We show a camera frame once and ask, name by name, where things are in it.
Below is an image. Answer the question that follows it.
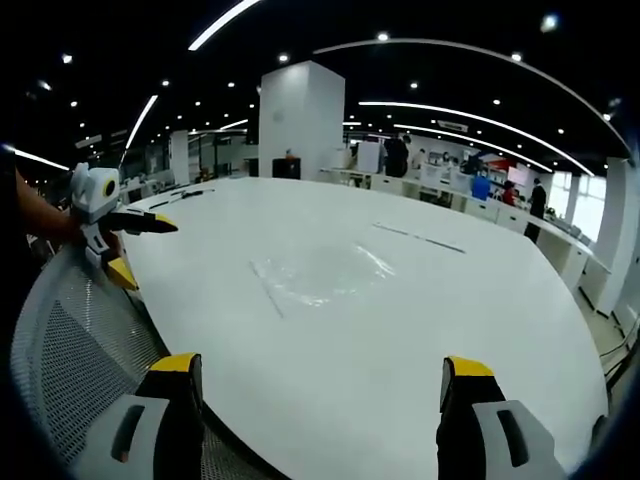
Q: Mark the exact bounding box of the white board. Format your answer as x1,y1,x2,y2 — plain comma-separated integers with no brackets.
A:
356,141,387,174

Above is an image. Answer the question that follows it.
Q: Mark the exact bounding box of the black floor cable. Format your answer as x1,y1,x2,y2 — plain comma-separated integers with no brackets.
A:
598,317,640,379

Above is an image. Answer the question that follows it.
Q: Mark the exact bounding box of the white square pillar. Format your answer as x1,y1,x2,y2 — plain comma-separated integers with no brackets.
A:
257,60,347,182

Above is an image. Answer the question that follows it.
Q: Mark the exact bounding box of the clear food packaging bag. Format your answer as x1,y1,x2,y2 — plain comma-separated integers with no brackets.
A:
248,241,398,320

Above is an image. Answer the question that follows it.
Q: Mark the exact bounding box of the white wide pillar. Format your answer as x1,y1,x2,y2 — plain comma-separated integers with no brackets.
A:
594,156,640,319

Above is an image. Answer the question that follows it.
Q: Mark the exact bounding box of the dark flat strip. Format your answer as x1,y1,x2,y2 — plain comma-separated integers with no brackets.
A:
148,187,217,209

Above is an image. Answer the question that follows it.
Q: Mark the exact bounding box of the long ceiling light strip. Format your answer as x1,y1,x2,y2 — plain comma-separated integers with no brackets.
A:
124,94,160,151
187,0,264,52
358,100,596,177

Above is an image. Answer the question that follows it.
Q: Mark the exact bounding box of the grey mesh chair back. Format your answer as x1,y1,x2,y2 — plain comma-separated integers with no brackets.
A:
9,243,286,480

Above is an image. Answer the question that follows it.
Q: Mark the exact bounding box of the black cabinet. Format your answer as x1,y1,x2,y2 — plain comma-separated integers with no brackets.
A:
271,156,303,181

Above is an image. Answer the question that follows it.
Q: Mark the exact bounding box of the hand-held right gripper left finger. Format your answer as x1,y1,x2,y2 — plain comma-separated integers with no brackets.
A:
74,352,207,480

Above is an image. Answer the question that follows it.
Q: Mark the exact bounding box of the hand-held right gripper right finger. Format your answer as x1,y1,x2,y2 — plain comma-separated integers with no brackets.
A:
435,355,572,480

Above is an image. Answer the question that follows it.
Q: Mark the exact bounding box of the row of white desks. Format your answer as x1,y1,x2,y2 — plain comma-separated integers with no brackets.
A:
318,166,614,317

